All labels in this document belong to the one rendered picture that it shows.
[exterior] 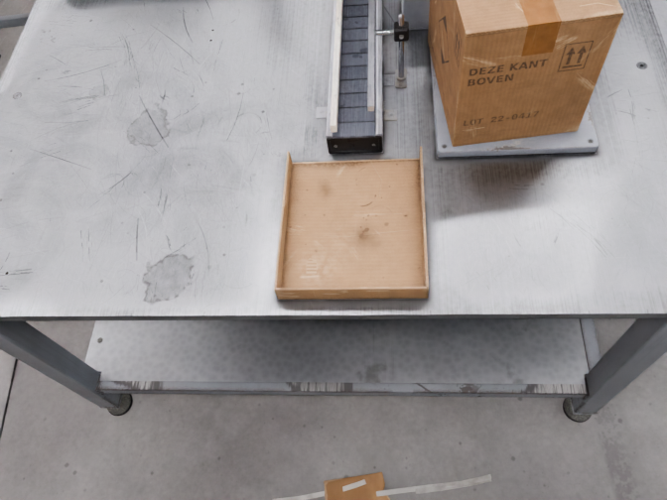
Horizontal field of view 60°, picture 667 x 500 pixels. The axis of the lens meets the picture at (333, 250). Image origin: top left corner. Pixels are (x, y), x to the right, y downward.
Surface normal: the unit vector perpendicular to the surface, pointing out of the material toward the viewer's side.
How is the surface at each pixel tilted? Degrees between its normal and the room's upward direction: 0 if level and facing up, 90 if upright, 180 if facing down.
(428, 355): 1
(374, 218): 0
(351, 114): 0
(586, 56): 90
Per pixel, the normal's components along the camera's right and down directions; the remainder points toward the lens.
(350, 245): -0.10, -0.49
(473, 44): 0.08, 0.86
